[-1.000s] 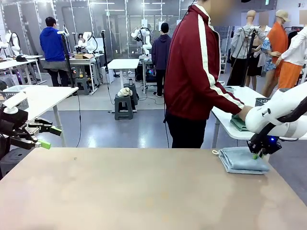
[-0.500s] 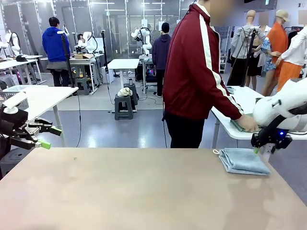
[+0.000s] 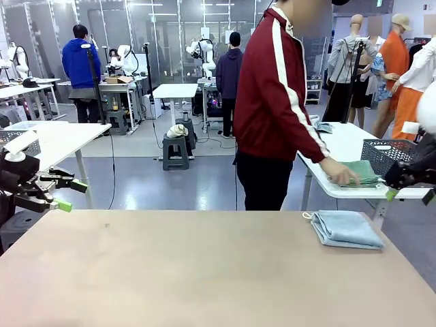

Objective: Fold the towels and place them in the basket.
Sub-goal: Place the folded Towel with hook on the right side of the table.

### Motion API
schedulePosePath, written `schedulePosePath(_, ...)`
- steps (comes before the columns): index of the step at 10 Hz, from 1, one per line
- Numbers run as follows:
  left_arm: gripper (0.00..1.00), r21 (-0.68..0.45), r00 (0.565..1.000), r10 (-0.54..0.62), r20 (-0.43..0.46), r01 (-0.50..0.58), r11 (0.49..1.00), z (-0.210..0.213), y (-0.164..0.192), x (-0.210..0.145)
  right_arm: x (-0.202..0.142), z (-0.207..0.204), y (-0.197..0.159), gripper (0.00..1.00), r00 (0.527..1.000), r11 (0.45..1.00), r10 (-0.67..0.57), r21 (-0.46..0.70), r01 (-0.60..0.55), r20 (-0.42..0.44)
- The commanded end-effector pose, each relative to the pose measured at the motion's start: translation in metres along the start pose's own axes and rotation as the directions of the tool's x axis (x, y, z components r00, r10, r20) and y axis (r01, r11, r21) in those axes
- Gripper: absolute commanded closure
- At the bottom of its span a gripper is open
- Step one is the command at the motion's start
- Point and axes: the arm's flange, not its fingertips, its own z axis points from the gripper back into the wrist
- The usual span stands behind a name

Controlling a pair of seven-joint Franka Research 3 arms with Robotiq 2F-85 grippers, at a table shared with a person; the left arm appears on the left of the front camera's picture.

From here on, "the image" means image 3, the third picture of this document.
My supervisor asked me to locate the person's right hand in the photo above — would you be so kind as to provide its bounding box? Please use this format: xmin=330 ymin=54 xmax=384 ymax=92
xmin=322 ymin=157 xmax=361 ymax=187

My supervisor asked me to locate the black hanging cable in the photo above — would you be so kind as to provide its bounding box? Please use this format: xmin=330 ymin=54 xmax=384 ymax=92
xmin=106 ymin=129 xmax=117 ymax=211

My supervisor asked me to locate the white shelf unit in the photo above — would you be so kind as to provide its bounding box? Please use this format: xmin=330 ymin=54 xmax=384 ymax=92
xmin=304 ymin=78 xmax=324 ymax=106

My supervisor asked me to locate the person in red jacket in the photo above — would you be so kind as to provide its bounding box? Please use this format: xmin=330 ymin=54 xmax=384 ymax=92
xmin=232 ymin=0 xmax=333 ymax=211

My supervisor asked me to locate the green towel stack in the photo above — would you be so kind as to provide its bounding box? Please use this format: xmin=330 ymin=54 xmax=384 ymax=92
xmin=327 ymin=159 xmax=386 ymax=190

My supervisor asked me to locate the mannequin in black dress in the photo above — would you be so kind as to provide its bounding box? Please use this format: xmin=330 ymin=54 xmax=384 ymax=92
xmin=350 ymin=33 xmax=386 ymax=129

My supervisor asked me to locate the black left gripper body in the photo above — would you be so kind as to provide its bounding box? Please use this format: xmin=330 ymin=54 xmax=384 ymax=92
xmin=0 ymin=155 xmax=41 ymax=197

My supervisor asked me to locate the long white background table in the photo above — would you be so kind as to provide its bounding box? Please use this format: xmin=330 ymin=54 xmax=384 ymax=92
xmin=0 ymin=78 xmax=61 ymax=121

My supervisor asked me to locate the light blue towel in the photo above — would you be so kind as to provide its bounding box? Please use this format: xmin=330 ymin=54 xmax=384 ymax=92
xmin=302 ymin=210 xmax=386 ymax=251

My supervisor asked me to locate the person in blue hoodie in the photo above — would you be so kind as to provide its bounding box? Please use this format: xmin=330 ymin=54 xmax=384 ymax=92
xmin=62 ymin=24 xmax=102 ymax=123

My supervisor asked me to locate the mannequin in grey hoodie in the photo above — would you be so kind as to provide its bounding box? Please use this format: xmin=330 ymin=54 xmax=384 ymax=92
xmin=327 ymin=14 xmax=379 ymax=123

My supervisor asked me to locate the mannequin in blue floral shirt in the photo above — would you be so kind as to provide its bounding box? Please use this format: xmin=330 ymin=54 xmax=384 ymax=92
xmin=371 ymin=52 xmax=393 ymax=137

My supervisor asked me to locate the mannequin in orange jacket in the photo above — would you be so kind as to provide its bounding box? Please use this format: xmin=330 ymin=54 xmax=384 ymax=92
xmin=378 ymin=13 xmax=414 ymax=112

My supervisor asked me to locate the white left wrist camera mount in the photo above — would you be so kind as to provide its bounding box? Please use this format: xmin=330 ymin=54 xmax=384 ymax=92
xmin=3 ymin=130 xmax=40 ymax=163

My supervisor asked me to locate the light grey mesh basket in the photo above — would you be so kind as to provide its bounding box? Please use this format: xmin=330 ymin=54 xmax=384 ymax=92
xmin=0 ymin=121 xmax=42 ymax=158

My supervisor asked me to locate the computer with coloured lights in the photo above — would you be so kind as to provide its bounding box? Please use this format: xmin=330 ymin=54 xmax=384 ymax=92
xmin=203 ymin=91 xmax=223 ymax=119

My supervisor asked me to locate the cardboard box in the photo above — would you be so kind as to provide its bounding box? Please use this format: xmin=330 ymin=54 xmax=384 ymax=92
xmin=104 ymin=75 xmax=134 ymax=85

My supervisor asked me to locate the cream cloth bundle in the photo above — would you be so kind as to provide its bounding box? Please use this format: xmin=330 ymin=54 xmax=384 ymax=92
xmin=166 ymin=123 xmax=189 ymax=139

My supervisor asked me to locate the blue-grey crumpled cloth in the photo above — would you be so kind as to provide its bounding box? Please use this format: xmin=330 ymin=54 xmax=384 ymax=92
xmin=308 ymin=114 xmax=337 ymax=134

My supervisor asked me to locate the person in navy hoodie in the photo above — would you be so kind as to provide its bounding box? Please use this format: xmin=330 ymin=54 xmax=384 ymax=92
xmin=215 ymin=31 xmax=245 ymax=139

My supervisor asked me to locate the white-framed workbench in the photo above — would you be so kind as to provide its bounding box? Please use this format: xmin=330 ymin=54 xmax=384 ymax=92
xmin=57 ymin=76 xmax=144 ymax=132

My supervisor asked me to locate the dark grey plastic stool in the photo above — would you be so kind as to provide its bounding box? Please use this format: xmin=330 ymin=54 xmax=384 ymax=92
xmin=162 ymin=134 xmax=191 ymax=172
xmin=176 ymin=117 xmax=198 ymax=151
xmin=0 ymin=210 xmax=47 ymax=255
xmin=105 ymin=108 xmax=129 ymax=136

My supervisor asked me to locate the dark grey mesh basket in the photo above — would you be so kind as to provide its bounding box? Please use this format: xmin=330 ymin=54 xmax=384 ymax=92
xmin=360 ymin=138 xmax=425 ymax=175

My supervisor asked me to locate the red-sleeved right forearm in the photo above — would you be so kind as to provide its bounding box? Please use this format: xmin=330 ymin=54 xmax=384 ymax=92
xmin=296 ymin=115 xmax=332 ymax=165

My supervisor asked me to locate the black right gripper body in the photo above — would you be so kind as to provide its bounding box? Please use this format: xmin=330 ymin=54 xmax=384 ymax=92
xmin=384 ymin=149 xmax=436 ymax=191

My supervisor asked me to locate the white cabinet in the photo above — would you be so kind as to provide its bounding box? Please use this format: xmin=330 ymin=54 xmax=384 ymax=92
xmin=142 ymin=93 xmax=163 ymax=120

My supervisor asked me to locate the black pole stand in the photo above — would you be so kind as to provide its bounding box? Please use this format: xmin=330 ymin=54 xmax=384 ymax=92
xmin=142 ymin=42 xmax=155 ymax=99

